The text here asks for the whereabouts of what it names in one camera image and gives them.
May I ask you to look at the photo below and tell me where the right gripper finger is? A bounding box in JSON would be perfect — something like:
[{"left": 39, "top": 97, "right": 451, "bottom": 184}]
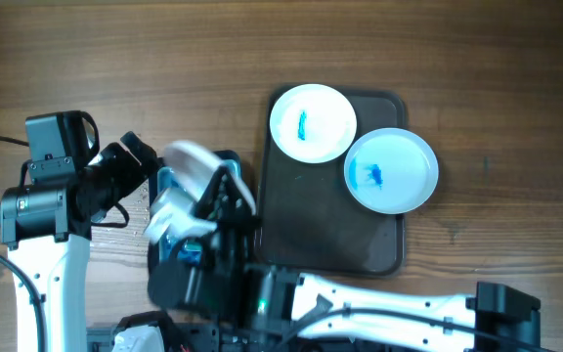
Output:
[
  {"left": 222, "top": 168, "right": 256, "bottom": 220},
  {"left": 195, "top": 168, "right": 226, "bottom": 220}
]

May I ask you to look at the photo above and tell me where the white plate stained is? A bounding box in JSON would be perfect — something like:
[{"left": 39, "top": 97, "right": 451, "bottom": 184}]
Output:
[
  {"left": 162, "top": 140, "right": 257, "bottom": 216},
  {"left": 269, "top": 83, "right": 358, "bottom": 163}
]

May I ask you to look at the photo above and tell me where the light blue plate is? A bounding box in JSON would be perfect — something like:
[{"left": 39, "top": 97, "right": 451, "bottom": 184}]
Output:
[{"left": 343, "top": 128, "right": 440, "bottom": 214}]

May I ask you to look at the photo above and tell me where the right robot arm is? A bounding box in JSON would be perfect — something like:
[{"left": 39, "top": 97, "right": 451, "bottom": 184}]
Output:
[{"left": 147, "top": 168, "right": 541, "bottom": 351}]

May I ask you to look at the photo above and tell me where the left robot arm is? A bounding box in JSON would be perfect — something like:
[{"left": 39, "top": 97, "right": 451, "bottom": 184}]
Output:
[{"left": 0, "top": 110, "right": 160, "bottom": 351}]

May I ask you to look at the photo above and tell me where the black tray with blue water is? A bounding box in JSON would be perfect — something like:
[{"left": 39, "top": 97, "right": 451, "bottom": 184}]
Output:
[{"left": 148, "top": 150, "right": 241, "bottom": 272}]

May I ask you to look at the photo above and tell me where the brown plastic serving tray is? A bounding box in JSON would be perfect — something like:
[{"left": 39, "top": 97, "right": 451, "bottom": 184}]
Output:
[{"left": 253, "top": 84, "right": 408, "bottom": 277}]

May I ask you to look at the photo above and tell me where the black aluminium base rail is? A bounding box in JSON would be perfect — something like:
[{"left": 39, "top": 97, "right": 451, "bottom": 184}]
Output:
[{"left": 87, "top": 322, "right": 250, "bottom": 352}]

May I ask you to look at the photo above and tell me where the left black cable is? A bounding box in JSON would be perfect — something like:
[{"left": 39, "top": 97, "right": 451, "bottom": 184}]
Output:
[{"left": 0, "top": 134, "right": 48, "bottom": 352}]

